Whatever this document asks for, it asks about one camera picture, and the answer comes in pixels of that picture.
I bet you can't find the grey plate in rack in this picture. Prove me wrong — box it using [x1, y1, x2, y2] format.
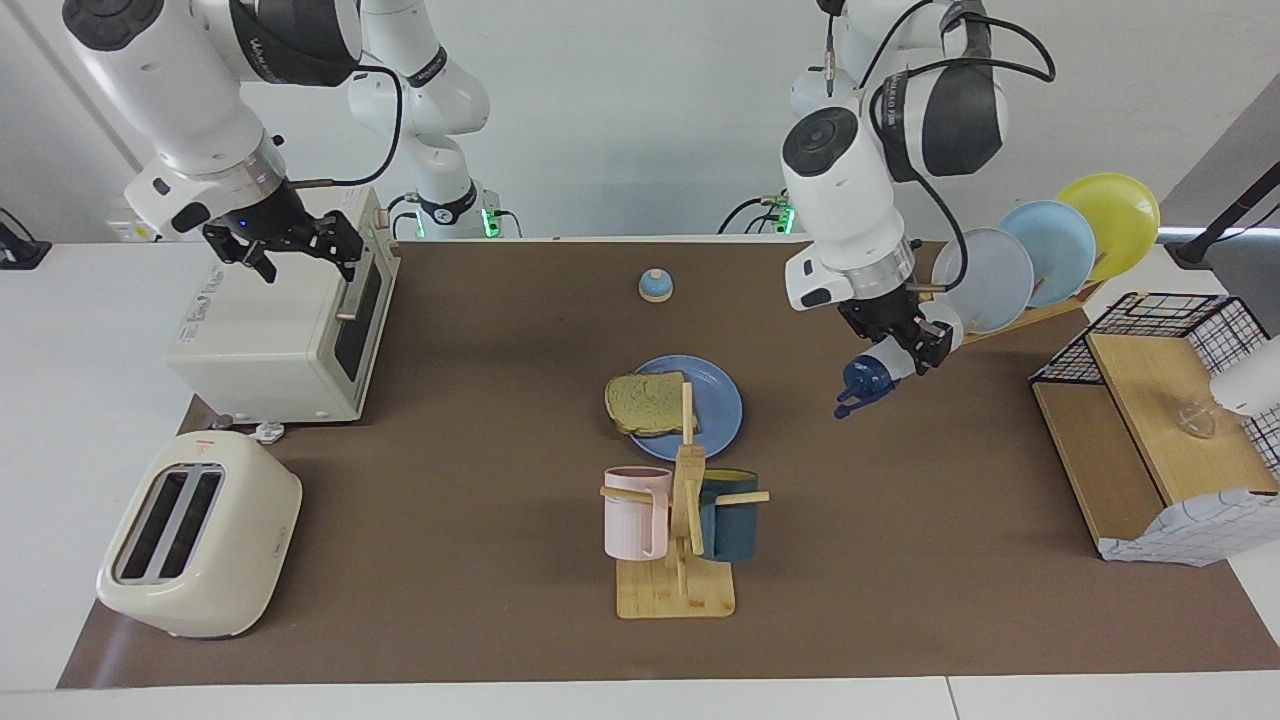
[933, 227, 1036, 335]

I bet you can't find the black wire basket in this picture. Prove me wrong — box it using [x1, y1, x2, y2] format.
[1030, 292, 1280, 476]

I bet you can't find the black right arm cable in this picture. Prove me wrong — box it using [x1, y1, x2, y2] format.
[270, 65, 406, 191]

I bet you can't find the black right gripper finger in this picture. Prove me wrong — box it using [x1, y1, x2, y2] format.
[310, 212, 363, 281]
[203, 232, 276, 283]

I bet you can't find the white toaster oven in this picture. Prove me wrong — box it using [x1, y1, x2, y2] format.
[166, 184, 401, 424]

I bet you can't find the dark teal mug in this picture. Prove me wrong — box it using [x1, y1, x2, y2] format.
[697, 468, 759, 563]

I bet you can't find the blue dinner plate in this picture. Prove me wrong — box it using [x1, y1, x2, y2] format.
[619, 356, 745, 462]

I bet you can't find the wooden plate rack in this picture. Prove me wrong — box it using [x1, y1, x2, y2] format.
[918, 280, 1106, 348]

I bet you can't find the black device on table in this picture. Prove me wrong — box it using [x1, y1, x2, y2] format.
[0, 207, 51, 271]

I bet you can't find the wooden shelf unit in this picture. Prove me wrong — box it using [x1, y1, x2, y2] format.
[1032, 332, 1280, 561]

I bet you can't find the light blue plate in rack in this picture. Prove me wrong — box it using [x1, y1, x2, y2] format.
[998, 200, 1097, 309]

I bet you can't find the pink ribbed mug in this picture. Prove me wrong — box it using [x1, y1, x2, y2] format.
[603, 466, 673, 561]

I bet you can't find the translucent squeeze bottle blue cap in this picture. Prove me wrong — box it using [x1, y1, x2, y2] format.
[835, 300, 966, 421]

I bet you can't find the brown table mat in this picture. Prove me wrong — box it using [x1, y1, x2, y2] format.
[57, 238, 1280, 689]

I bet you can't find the slice of toasted bread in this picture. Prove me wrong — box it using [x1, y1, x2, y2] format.
[604, 371, 699, 438]

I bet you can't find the cream two-slot toaster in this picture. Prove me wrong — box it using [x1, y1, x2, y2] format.
[97, 431, 303, 639]

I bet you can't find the yellow plate in rack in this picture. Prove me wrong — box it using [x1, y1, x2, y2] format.
[1055, 173, 1161, 283]

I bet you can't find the white cylindrical object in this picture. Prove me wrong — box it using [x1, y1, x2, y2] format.
[1210, 335, 1280, 417]

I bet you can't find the wooden mug tree stand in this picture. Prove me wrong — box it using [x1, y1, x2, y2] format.
[600, 382, 771, 619]

